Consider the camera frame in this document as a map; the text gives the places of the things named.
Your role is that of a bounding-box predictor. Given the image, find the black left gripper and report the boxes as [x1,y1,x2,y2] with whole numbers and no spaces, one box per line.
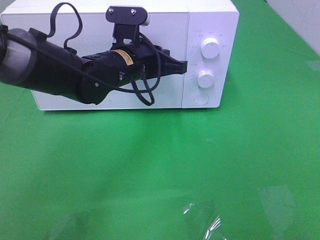
[129,41,188,81]

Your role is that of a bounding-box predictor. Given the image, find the round door release button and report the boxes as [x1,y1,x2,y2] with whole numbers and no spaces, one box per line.
[193,93,209,106]

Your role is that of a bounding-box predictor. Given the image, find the white microwave door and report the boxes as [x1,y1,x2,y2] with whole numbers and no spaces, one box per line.
[1,5,189,111]

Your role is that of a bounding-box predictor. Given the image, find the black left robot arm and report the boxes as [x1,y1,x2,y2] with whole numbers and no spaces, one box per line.
[0,25,188,106]

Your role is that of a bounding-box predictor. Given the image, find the lower white control knob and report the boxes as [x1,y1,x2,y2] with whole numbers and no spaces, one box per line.
[197,69,215,89]

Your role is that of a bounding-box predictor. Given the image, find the white control knob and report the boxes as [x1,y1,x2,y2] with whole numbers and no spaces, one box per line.
[197,69,215,89]
[200,36,220,59]

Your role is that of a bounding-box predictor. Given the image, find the upper white control knob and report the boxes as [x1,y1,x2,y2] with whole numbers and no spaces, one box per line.
[200,36,220,59]

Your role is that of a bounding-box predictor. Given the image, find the white microwave oven body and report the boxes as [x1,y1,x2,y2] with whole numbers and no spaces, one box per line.
[0,0,239,108]

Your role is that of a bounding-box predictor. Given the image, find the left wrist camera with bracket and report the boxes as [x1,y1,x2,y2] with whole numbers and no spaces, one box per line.
[105,5,148,48]

